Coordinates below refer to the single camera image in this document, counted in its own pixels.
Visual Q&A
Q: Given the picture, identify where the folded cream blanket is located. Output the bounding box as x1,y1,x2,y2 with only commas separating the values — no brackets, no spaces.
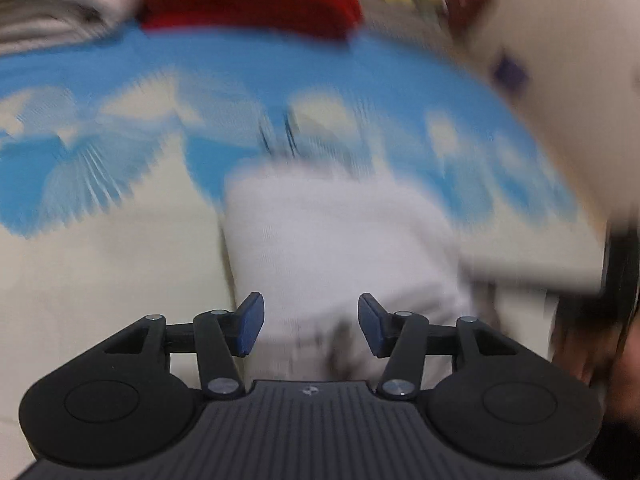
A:
1,0,142,55

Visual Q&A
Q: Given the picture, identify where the blue and cream bedspread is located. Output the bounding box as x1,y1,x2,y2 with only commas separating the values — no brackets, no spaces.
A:
1,26,603,479

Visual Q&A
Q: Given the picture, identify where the striped white child's shirt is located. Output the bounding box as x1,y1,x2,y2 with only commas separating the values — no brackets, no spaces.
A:
222,110,474,382

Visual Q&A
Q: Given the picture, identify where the purple box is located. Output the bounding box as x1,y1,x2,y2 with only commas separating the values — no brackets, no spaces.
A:
491,50,530,98

